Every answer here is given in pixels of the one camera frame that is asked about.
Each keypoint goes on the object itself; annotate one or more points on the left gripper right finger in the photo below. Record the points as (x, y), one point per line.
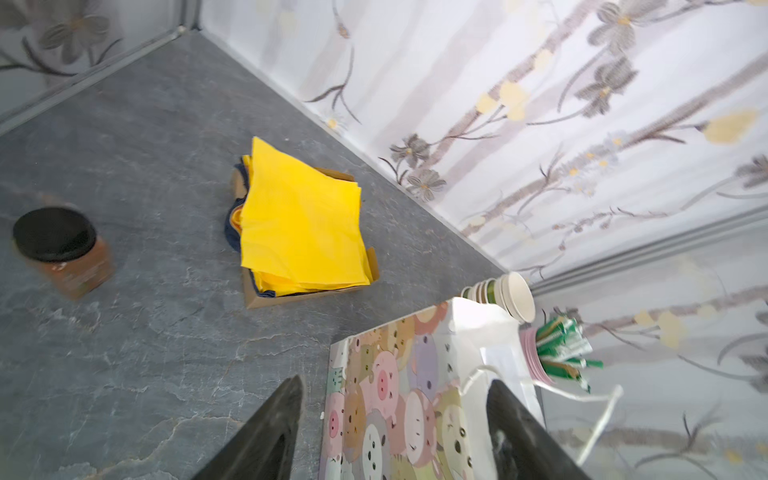
(522, 448)

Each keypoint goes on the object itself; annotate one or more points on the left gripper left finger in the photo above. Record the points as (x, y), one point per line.
(263, 449)

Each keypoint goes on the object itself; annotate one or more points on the white paper bag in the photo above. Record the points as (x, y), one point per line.
(407, 400)

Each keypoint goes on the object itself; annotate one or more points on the bundle of wrapped straws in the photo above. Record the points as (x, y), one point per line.
(561, 349)

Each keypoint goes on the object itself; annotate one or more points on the pink straw holder cup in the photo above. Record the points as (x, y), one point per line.
(528, 345)

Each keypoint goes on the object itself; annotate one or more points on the brown cardboard napkin tray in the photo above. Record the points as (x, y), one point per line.
(253, 300)

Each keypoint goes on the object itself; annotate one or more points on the stack of paper cups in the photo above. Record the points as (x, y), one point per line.
(510, 292)

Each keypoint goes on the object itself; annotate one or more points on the yellow napkin stack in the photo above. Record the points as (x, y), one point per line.
(295, 227)

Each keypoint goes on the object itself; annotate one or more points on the amber spice bottle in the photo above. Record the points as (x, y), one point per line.
(64, 246)

